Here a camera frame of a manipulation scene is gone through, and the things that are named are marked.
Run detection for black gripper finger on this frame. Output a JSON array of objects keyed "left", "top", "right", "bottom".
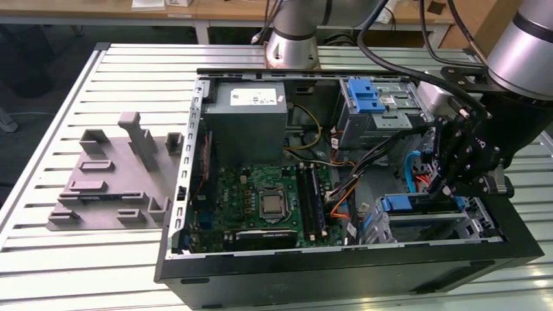
[
  {"left": 428, "top": 113, "right": 475, "bottom": 199},
  {"left": 443, "top": 171, "right": 498, "bottom": 199}
]

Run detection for hard disk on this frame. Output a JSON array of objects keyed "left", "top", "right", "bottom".
[{"left": 379, "top": 192, "right": 466, "bottom": 214}]

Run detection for silver metal disk bay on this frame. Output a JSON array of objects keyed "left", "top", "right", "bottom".
[{"left": 372, "top": 192, "right": 492, "bottom": 244}]

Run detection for silver metal drive cage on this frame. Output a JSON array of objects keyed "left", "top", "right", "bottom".
[{"left": 335, "top": 77, "right": 435, "bottom": 150}]

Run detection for blue plastic drive latch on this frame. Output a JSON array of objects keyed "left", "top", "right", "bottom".
[{"left": 344, "top": 78, "right": 388, "bottom": 114}]

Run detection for wooden cabinet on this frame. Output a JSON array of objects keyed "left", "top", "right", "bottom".
[{"left": 439, "top": 0, "right": 522, "bottom": 62}]

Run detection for silver CPU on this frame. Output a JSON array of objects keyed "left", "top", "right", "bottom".
[{"left": 259, "top": 194, "right": 286, "bottom": 214}]

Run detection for CPU socket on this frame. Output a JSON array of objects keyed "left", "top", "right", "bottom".
[{"left": 254, "top": 186, "right": 291, "bottom": 226}]

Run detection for black PC case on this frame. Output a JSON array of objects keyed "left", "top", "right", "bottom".
[{"left": 153, "top": 67, "right": 544, "bottom": 310}]

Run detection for grey power supply box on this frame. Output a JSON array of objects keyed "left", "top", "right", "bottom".
[{"left": 202, "top": 81, "right": 289, "bottom": 166}]

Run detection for black graphics card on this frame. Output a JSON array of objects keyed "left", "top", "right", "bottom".
[{"left": 223, "top": 226, "right": 298, "bottom": 251}]

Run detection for green motherboard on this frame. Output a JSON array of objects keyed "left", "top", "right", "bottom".
[{"left": 189, "top": 163, "right": 350, "bottom": 253}]

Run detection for grey parts rack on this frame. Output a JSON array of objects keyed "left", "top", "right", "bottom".
[{"left": 46, "top": 111, "right": 186, "bottom": 231}]

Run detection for wooden desk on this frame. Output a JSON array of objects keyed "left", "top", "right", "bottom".
[{"left": 0, "top": 0, "right": 458, "bottom": 45}]

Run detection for blue flat wire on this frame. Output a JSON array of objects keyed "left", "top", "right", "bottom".
[{"left": 403, "top": 150, "right": 432, "bottom": 192}]

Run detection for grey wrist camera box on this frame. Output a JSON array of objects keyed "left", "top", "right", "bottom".
[{"left": 416, "top": 82, "right": 471, "bottom": 119}]

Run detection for black wire bundle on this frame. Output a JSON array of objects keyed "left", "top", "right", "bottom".
[{"left": 344, "top": 126, "right": 431, "bottom": 208}]

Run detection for orange power wires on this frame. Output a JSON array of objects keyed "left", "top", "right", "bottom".
[{"left": 330, "top": 194, "right": 351, "bottom": 222}]

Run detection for yellow wires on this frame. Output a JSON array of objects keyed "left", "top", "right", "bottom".
[{"left": 283, "top": 103, "right": 323, "bottom": 152}]

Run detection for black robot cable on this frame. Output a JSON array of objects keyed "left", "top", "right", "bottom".
[
  {"left": 420, "top": 0, "right": 487, "bottom": 69},
  {"left": 355, "top": 0, "right": 491, "bottom": 119}
]

